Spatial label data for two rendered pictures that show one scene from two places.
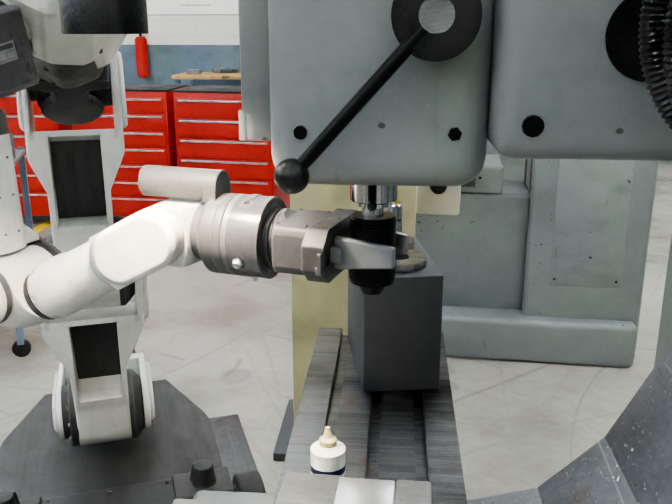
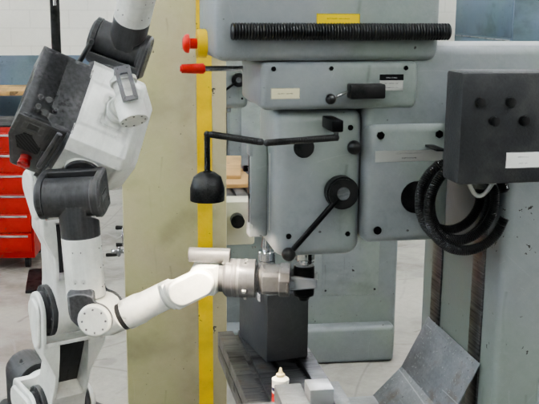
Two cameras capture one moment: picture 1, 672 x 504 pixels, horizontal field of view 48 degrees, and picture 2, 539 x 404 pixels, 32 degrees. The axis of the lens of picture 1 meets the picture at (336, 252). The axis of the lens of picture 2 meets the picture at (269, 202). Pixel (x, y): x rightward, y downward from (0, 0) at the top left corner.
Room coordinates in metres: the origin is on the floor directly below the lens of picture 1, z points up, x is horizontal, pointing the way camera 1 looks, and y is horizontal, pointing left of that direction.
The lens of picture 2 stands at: (-1.18, 0.60, 1.85)
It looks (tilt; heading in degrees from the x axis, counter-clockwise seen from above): 12 degrees down; 344
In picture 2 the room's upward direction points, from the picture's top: straight up
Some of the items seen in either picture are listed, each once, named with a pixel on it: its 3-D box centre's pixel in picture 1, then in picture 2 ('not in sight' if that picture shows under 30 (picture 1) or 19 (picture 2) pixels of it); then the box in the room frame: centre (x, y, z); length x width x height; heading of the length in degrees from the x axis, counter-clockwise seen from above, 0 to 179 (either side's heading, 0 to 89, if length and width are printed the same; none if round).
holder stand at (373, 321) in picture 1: (391, 305); (272, 312); (1.18, -0.09, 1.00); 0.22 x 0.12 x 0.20; 5
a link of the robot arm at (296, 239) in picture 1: (290, 241); (264, 279); (0.78, 0.05, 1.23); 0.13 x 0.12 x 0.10; 160
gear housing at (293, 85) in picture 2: not in sight; (326, 80); (0.74, -0.08, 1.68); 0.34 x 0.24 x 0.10; 85
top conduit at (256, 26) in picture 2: not in sight; (342, 31); (0.60, -0.06, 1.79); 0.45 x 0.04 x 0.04; 85
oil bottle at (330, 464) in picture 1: (328, 469); (280, 389); (0.77, 0.01, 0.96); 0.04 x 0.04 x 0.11
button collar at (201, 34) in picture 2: not in sight; (201, 43); (0.76, 0.19, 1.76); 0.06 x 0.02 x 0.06; 175
